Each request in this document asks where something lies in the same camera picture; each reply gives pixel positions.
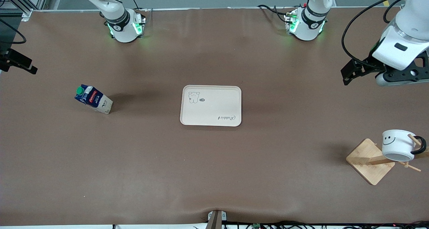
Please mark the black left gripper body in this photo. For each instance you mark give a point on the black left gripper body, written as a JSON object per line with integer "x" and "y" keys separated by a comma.
{"x": 366, "y": 66}

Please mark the blue milk carton green cap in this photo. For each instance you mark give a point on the blue milk carton green cap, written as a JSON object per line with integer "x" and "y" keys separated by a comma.
{"x": 92, "y": 98}

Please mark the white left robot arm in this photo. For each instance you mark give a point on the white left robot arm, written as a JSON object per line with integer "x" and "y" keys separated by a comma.
{"x": 407, "y": 31}

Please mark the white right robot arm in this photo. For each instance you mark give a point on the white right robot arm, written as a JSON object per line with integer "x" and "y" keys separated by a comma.
{"x": 122, "y": 31}

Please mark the wooden cup hanging rack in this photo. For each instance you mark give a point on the wooden cup hanging rack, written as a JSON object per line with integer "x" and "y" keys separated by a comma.
{"x": 367, "y": 162}

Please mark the beige rectangular serving tray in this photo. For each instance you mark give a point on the beige rectangular serving tray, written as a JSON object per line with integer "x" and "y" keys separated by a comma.
{"x": 214, "y": 106}

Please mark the aluminium frame profile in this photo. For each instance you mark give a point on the aluminium frame profile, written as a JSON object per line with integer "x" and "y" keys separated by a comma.
{"x": 20, "y": 3}

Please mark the grey metal table bracket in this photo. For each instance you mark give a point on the grey metal table bracket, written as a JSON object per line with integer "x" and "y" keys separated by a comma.
{"x": 216, "y": 219}

